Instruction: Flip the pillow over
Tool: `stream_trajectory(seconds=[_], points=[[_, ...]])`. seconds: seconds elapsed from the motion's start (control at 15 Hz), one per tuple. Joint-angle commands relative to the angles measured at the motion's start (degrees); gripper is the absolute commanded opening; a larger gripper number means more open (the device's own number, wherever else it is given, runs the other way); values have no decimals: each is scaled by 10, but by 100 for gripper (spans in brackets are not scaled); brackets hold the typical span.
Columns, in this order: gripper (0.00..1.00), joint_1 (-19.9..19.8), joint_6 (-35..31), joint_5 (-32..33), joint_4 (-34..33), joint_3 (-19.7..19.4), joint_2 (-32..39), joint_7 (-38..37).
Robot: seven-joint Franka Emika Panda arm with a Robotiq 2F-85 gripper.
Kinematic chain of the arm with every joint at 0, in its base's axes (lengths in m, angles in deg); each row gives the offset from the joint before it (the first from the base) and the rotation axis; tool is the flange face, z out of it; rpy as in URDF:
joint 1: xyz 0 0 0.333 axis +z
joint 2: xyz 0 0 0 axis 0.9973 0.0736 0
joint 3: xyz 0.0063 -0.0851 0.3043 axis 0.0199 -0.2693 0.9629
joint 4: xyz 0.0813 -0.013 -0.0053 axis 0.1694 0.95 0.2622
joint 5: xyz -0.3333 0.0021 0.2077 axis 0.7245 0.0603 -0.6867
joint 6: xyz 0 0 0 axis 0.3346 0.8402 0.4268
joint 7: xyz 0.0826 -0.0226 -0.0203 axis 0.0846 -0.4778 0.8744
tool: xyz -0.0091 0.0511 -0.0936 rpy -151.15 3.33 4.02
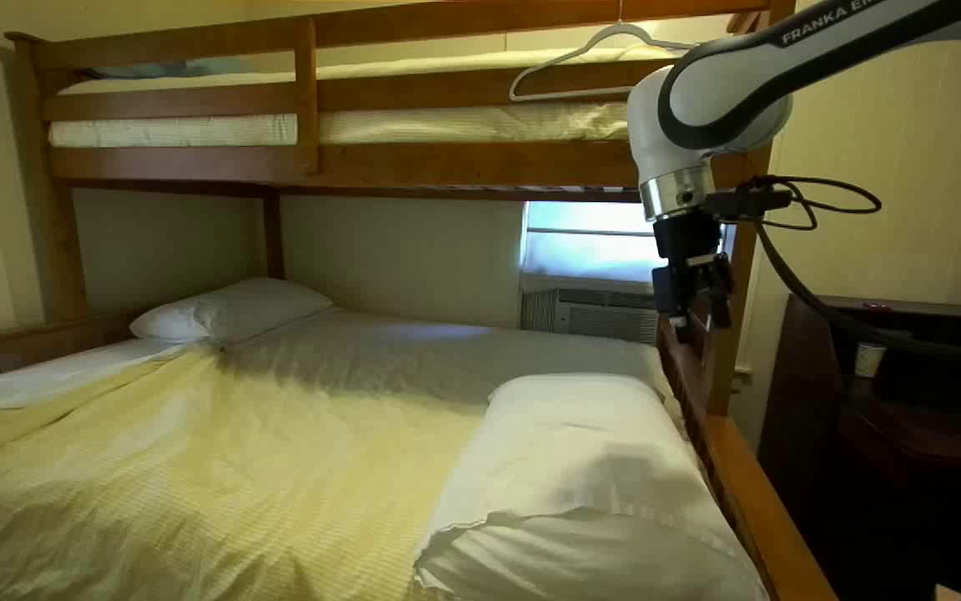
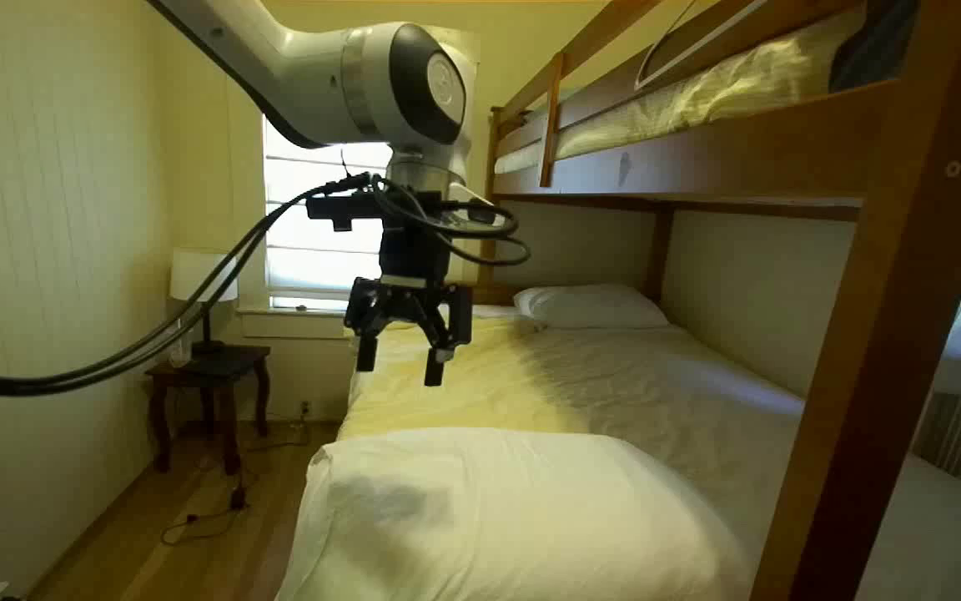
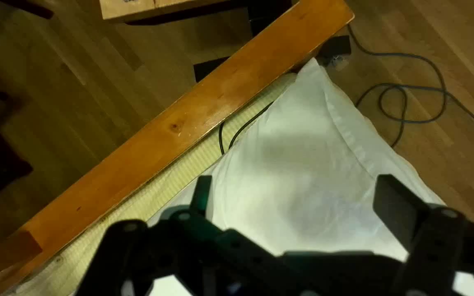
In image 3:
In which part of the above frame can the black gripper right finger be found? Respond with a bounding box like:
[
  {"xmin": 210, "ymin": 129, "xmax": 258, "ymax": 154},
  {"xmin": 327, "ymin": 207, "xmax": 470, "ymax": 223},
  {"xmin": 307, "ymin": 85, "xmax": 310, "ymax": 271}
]
[{"xmin": 371, "ymin": 172, "xmax": 472, "ymax": 296}]

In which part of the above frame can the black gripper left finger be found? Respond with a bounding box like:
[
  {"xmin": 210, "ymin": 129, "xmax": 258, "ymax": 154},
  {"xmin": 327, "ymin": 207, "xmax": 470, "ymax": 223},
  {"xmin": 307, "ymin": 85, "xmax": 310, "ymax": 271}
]
[{"xmin": 75, "ymin": 172, "xmax": 217, "ymax": 296}]

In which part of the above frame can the large white pillow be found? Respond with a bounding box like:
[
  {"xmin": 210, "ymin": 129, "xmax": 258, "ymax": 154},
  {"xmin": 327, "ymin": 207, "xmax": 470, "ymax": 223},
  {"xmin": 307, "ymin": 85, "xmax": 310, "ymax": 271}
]
[{"xmin": 148, "ymin": 55, "xmax": 474, "ymax": 296}]

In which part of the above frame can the long black power cable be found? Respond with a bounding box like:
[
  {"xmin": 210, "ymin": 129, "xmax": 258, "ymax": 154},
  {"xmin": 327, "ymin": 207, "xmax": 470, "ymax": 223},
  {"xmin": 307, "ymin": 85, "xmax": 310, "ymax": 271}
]
[{"xmin": 345, "ymin": 23, "xmax": 474, "ymax": 149}]

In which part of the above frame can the wooden bunk bed frame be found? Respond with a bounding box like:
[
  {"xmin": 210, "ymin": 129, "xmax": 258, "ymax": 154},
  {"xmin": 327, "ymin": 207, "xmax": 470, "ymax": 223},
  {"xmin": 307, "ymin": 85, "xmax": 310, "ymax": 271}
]
[{"xmin": 0, "ymin": 0, "xmax": 357, "ymax": 294}]

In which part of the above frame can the black cable on mattress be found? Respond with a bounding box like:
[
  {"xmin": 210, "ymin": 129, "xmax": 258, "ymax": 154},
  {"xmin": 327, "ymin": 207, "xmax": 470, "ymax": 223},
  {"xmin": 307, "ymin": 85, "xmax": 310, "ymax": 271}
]
[{"xmin": 217, "ymin": 98, "xmax": 276, "ymax": 156}]

